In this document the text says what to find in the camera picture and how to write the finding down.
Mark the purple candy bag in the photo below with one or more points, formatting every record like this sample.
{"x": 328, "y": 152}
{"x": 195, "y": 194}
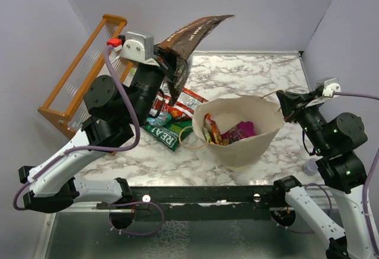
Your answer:
{"x": 242, "y": 130}

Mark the red chips bag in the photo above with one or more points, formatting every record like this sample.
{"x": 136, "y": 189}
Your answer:
{"x": 184, "y": 107}

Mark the orange fruit candy bag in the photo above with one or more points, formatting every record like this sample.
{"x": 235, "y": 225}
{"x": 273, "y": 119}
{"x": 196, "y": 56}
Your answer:
{"x": 211, "y": 125}

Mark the brown snack packet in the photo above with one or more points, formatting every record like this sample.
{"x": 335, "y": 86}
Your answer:
{"x": 179, "y": 46}

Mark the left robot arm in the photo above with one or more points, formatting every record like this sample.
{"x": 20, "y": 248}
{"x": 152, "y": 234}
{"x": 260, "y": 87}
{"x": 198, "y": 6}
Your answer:
{"x": 117, "y": 113}

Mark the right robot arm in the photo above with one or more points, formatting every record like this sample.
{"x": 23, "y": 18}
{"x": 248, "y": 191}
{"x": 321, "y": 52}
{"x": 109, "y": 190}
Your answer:
{"x": 342, "y": 171}

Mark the yellow snack packet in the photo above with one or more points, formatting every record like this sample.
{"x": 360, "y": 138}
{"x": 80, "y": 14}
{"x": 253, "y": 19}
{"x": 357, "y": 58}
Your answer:
{"x": 208, "y": 137}

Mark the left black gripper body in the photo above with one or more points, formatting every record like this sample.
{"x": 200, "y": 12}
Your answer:
{"x": 166, "y": 69}

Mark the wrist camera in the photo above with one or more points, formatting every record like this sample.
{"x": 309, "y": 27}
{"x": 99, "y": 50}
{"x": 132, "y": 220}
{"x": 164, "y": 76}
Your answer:
{"x": 325, "y": 90}
{"x": 136, "y": 46}

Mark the small plastic cup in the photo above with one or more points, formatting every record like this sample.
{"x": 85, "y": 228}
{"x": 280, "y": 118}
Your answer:
{"x": 310, "y": 167}

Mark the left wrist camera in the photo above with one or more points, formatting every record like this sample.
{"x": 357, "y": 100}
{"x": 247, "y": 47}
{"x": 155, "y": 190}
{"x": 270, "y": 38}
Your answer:
{"x": 136, "y": 46}

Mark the teal snack packet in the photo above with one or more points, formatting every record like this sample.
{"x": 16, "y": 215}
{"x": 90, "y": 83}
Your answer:
{"x": 161, "y": 120}

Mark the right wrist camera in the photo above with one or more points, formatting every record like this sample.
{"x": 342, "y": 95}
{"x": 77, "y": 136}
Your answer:
{"x": 325, "y": 90}

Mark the green chips bag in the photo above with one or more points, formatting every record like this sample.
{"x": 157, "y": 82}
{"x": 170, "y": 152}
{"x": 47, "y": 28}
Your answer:
{"x": 170, "y": 133}

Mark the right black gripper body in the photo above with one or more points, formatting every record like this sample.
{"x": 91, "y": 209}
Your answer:
{"x": 296, "y": 110}

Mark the white paper bag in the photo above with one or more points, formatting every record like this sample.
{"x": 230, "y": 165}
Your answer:
{"x": 228, "y": 112}

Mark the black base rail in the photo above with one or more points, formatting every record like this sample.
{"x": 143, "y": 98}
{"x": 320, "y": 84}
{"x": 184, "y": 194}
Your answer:
{"x": 195, "y": 203}

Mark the orange wooden rack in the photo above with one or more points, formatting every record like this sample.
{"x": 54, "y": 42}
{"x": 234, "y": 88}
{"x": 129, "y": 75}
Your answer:
{"x": 64, "y": 107}

